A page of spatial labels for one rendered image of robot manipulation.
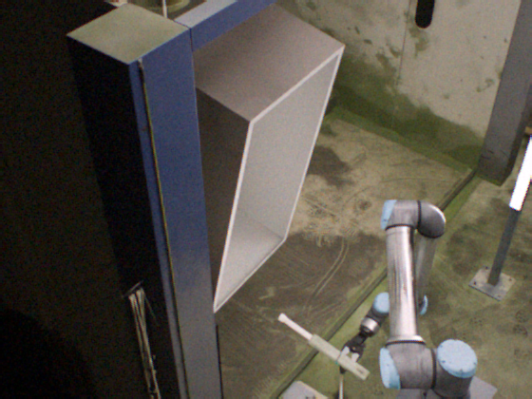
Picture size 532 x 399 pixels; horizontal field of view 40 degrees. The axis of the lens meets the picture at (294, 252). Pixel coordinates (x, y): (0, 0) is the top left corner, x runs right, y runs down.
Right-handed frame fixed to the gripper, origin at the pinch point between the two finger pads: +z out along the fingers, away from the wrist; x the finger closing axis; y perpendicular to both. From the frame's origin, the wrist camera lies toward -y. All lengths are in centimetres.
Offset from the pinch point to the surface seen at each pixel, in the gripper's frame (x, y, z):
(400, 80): 76, 71, -189
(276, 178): 73, -21, -52
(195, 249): 39, -150, 27
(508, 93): 11, 38, -196
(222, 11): 50, -200, -9
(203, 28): 50, -201, -2
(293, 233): 72, 69, -63
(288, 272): 58, 57, -38
